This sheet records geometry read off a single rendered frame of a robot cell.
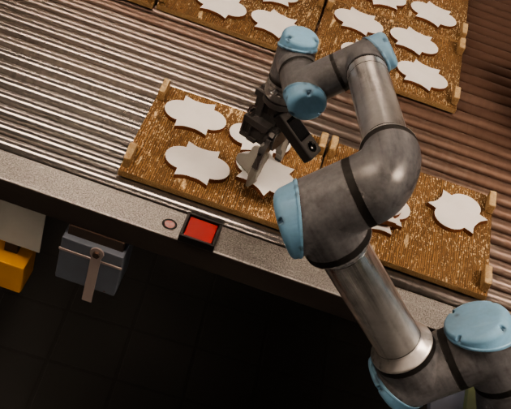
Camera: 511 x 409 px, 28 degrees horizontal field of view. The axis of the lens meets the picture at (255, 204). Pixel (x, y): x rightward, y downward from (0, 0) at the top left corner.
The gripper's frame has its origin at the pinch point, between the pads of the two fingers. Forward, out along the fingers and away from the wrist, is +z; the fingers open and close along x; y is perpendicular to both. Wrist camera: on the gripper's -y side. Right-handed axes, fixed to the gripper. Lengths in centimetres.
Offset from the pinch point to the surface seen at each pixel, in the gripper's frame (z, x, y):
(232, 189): 4.3, 5.1, 4.0
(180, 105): 3.6, -8.1, 28.6
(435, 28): 8, -102, 5
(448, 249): 4.9, -17.5, -39.6
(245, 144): 3.6, -8.6, 10.3
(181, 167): 3.1, 9.5, 15.0
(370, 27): 6, -82, 17
